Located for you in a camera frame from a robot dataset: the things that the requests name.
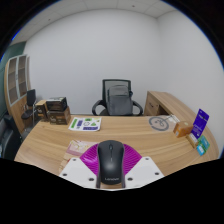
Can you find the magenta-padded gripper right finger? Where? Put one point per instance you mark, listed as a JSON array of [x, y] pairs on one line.
[[143, 170]]

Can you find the black mesh office chair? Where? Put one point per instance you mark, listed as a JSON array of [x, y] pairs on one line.
[[100, 106]]

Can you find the black computer mouse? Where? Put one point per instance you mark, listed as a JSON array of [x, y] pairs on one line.
[[110, 161]]

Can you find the wooden glass-door shelf cabinet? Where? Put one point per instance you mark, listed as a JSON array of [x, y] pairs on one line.
[[13, 90]]

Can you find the large brown cardboard box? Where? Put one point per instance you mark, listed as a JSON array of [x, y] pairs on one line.
[[60, 117]]

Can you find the small yellow box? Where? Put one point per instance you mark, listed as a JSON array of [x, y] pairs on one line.
[[192, 140]]

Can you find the wooden side desk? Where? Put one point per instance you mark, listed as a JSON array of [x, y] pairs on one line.
[[160, 103]]

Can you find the black cardboard box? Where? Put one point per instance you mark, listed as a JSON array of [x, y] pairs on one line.
[[56, 104]]

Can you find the round grey disc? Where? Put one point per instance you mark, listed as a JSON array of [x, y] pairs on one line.
[[158, 123]]

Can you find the white sheet with green purple print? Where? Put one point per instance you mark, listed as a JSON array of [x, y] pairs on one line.
[[85, 124]]

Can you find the pink cartoon print mouse pad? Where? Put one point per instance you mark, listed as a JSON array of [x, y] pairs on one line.
[[78, 147]]

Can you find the blue pack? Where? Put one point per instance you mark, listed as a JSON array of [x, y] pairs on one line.
[[200, 150]]

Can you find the small brown cardboard box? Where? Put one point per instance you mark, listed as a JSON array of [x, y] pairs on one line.
[[40, 111]]

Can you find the purple standing sign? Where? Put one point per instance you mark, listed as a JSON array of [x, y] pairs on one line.
[[200, 124]]

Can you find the grey backpack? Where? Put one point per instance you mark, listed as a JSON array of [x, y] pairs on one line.
[[119, 100]]

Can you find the green pack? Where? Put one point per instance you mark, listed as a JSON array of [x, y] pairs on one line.
[[204, 142]]

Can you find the small black visitor chair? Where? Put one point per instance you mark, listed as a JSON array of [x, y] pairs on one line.
[[30, 100]]

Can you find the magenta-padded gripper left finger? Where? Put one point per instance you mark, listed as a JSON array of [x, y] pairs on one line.
[[77, 171]]

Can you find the orange-brown box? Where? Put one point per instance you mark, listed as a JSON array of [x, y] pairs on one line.
[[182, 129]]

